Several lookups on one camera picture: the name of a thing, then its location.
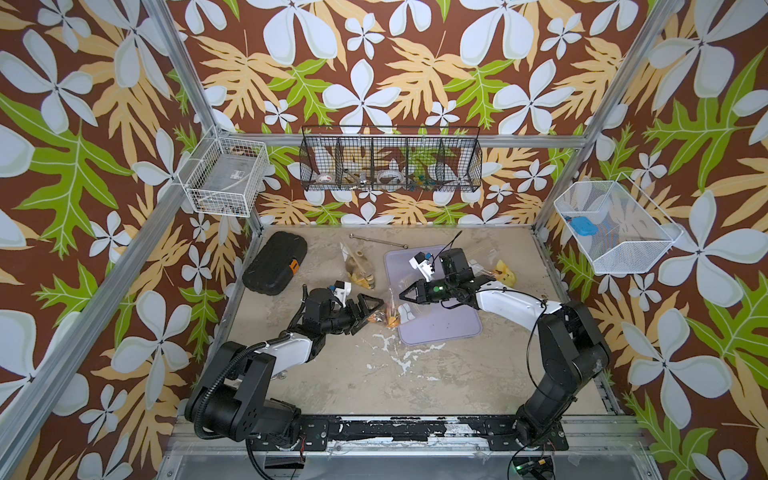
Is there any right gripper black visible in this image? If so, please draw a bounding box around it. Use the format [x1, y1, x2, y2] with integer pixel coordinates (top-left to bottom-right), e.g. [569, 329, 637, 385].
[397, 279, 458, 304]

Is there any ziploc bag right with yellow toy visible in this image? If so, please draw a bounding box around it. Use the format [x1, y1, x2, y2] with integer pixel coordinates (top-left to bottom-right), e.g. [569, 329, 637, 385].
[468, 252, 517, 288]

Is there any metal rod tool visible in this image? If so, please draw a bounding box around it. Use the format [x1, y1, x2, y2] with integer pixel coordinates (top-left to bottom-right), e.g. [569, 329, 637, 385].
[349, 234, 409, 250]

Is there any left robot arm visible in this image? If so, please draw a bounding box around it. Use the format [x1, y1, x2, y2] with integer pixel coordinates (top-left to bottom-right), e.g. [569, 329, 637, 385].
[184, 286, 385, 448]

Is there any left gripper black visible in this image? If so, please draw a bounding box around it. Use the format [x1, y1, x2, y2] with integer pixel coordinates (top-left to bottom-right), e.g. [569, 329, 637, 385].
[320, 294, 382, 336]

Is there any ziploc bag with yellow cookies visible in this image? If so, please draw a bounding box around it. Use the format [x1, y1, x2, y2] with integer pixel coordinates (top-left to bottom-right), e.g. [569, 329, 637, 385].
[366, 290, 417, 329]

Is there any blue object in basket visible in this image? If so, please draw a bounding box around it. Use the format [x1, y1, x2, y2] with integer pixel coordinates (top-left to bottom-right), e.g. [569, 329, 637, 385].
[568, 216, 599, 237]

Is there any black hard case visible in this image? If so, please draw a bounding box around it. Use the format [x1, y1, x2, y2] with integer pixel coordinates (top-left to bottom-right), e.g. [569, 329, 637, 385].
[242, 231, 308, 296]

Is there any black wire basket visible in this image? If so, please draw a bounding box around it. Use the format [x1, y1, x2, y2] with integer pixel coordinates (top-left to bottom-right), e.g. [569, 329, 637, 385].
[298, 125, 483, 192]

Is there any ziploc bag with brown items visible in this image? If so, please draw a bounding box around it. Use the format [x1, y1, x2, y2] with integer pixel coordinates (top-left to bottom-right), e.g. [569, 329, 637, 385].
[340, 243, 376, 291]

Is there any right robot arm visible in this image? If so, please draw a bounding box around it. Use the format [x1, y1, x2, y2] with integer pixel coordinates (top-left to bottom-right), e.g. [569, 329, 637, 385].
[399, 248, 611, 448]

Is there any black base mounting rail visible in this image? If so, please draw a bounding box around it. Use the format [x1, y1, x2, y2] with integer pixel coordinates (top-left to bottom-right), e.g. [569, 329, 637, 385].
[245, 413, 570, 452]

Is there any lavender plastic tray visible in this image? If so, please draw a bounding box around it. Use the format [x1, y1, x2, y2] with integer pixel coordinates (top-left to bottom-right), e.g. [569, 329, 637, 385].
[384, 246, 482, 346]

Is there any white wire basket left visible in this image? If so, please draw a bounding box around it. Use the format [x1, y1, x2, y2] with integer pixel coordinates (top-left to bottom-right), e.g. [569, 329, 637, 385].
[176, 128, 271, 218]

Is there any white mesh basket right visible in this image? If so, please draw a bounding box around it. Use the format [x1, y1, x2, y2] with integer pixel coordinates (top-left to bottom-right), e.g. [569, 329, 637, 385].
[554, 174, 683, 275]

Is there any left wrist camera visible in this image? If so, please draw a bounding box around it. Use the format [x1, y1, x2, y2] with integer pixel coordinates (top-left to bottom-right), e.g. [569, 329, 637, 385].
[331, 281, 352, 306]

